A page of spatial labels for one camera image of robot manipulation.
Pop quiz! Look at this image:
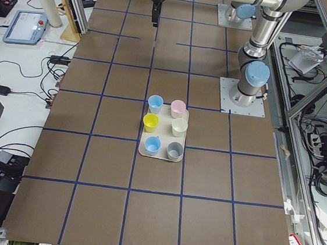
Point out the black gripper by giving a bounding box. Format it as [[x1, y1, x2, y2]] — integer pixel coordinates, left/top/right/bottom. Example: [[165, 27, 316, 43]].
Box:
[[151, 0, 165, 27]]

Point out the yellow plastic cup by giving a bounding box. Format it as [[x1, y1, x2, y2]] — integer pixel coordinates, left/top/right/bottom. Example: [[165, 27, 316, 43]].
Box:
[[143, 113, 159, 133]]

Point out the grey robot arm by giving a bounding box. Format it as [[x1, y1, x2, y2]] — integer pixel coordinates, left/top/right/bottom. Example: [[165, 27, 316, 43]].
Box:
[[187, 0, 309, 107], [225, 1, 256, 23]]

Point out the blue plastic cup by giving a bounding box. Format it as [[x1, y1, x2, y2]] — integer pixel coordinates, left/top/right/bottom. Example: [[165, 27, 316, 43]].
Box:
[[144, 136, 161, 156], [148, 95, 164, 114]]

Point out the pink plastic cup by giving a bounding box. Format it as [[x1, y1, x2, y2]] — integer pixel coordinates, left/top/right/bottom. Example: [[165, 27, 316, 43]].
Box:
[[170, 100, 186, 119]]

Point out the pale green plastic cup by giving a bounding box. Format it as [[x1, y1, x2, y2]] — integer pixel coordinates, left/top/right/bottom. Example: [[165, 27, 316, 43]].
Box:
[[172, 118, 188, 137]]

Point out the grey plastic cup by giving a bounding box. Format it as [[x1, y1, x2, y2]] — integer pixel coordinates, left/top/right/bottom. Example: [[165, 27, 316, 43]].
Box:
[[166, 141, 184, 161]]

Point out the wooden stand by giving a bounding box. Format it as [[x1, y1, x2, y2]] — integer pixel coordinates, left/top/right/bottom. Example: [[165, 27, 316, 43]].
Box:
[[57, 0, 81, 42]]

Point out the white paper roll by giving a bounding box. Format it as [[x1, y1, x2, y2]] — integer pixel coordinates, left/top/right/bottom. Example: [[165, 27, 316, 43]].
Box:
[[39, 0, 63, 28]]

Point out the white plastic tray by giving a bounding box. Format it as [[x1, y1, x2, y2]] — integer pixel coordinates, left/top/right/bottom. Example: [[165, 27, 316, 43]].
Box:
[[138, 105, 186, 162]]

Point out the blue teach pendant tablet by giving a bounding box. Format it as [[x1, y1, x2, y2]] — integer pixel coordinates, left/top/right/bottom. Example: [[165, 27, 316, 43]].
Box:
[[2, 10, 48, 45]]

